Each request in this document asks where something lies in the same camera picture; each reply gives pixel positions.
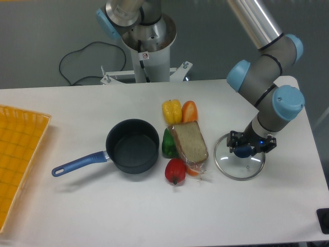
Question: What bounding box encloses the green bell pepper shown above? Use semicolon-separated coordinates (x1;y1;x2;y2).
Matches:
161;128;179;158

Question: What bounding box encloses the black corner device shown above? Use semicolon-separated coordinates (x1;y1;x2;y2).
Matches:
316;208;329;235

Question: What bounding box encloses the black floor cable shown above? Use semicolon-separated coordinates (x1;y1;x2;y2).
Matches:
59;41;127;86

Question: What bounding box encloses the small orange pepper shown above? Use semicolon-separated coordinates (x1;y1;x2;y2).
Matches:
185;166;199;177

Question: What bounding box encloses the yellow bell pepper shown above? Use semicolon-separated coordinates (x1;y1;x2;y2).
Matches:
162;99;182;125

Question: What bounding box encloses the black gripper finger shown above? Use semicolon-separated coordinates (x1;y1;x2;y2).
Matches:
227;131;244;153
253;136;277;156

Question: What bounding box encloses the orange bell pepper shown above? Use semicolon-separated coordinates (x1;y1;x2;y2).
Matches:
182;101;198;122

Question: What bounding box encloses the yellow plastic basket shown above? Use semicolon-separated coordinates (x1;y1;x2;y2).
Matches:
1;105;51;233

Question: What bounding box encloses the red bell pepper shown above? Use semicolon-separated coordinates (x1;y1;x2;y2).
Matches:
165;158;186;185

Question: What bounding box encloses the dark saucepan with blue handle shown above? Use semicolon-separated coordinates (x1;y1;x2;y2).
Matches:
51;119;159;177

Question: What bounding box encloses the glass lid with blue knob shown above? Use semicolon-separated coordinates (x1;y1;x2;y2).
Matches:
213;134;265;181

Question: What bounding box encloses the wrapped bread slice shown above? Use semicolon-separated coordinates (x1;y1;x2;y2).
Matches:
168;120;209;176

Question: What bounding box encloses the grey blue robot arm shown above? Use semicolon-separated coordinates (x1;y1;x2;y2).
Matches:
96;1;305;158

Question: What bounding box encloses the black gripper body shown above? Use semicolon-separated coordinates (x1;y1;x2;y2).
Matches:
241;132;262;154

